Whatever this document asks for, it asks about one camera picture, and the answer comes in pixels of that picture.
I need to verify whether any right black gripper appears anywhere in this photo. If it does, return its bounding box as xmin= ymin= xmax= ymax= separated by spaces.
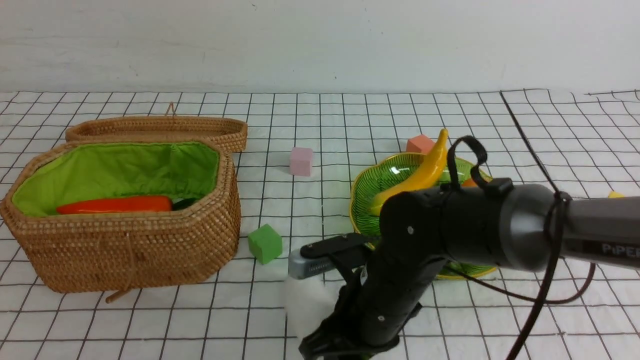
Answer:
xmin=298 ymin=255 xmax=446 ymax=360

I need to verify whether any white toy radish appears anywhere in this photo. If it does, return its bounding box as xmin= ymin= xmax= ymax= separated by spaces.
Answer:
xmin=285 ymin=276 xmax=338 ymax=340

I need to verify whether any yellow toy banana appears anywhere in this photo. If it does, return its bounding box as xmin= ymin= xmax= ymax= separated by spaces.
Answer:
xmin=369 ymin=129 xmax=449 ymax=217

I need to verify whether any orange toy mango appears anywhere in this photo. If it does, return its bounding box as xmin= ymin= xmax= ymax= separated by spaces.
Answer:
xmin=461 ymin=178 xmax=478 ymax=188

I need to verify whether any orange toy carrot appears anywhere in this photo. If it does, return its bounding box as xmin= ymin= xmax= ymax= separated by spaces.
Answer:
xmin=56 ymin=195 xmax=198 ymax=215

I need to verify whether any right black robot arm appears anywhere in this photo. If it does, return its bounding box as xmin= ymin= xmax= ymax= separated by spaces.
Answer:
xmin=290 ymin=178 xmax=639 ymax=360

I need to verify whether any green glass plate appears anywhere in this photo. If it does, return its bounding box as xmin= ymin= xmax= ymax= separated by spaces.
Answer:
xmin=349 ymin=153 xmax=496 ymax=280

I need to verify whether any green foam cube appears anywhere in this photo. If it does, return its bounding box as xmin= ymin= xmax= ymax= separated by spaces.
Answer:
xmin=247 ymin=224 xmax=283 ymax=265

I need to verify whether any orange foam cube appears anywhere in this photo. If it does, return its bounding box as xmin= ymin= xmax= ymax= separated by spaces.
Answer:
xmin=405 ymin=134 xmax=435 ymax=154

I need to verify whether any pink foam cube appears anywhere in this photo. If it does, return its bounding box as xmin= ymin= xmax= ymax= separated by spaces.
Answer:
xmin=289 ymin=146 xmax=314 ymax=177

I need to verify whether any white grid tablecloth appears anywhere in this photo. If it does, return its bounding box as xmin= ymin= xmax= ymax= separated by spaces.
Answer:
xmin=0 ymin=89 xmax=639 ymax=360

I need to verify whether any wicker basket lid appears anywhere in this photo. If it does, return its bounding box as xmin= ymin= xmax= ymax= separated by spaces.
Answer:
xmin=65 ymin=104 xmax=249 ymax=153

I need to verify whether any yellow foam cube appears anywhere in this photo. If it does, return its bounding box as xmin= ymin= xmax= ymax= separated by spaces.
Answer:
xmin=608 ymin=191 xmax=624 ymax=199

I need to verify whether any wicker basket green lining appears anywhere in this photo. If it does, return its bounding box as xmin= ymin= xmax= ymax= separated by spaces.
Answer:
xmin=1 ymin=137 xmax=242 ymax=303

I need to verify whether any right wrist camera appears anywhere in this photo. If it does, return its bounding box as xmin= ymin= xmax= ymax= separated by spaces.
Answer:
xmin=288 ymin=233 xmax=373 ymax=280

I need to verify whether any right black cable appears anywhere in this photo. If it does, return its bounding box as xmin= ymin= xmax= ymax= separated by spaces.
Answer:
xmin=446 ymin=91 xmax=597 ymax=360

